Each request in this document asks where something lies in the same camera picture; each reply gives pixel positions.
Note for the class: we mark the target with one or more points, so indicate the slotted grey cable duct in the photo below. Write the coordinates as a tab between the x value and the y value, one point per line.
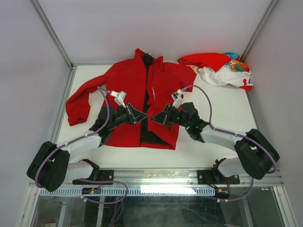
145	190

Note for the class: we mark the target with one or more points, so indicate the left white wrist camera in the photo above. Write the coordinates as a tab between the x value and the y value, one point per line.
119	97

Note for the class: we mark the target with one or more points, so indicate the left aluminium corner post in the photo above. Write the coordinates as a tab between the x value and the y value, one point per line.
50	30

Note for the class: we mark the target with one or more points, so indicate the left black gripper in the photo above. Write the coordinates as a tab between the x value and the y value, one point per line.
133	116

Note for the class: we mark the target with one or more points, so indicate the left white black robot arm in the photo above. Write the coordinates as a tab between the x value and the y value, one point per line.
53	164

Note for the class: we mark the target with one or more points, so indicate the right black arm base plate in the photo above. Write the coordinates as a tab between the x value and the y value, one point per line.
212	177

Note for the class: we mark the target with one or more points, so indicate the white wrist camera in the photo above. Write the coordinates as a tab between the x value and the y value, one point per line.
177	98
119	97

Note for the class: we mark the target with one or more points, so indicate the right aluminium corner post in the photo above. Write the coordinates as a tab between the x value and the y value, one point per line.
258	30

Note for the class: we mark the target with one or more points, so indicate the red white printed garment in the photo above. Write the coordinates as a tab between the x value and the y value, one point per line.
219	69

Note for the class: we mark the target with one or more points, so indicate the red zip jacket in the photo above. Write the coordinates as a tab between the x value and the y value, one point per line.
148	83

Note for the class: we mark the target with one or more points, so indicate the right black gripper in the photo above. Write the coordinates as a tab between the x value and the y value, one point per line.
163	117

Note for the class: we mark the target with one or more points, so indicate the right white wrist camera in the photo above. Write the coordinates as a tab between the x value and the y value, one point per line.
177	98

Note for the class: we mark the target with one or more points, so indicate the aluminium corner post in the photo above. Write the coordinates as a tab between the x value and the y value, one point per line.
50	30
258	30

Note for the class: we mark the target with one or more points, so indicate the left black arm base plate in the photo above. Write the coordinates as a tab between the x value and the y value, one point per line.
97	177

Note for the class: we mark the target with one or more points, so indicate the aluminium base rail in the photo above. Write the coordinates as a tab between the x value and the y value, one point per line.
183	176

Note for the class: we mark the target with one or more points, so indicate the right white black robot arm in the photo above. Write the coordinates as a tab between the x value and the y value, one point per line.
255	155

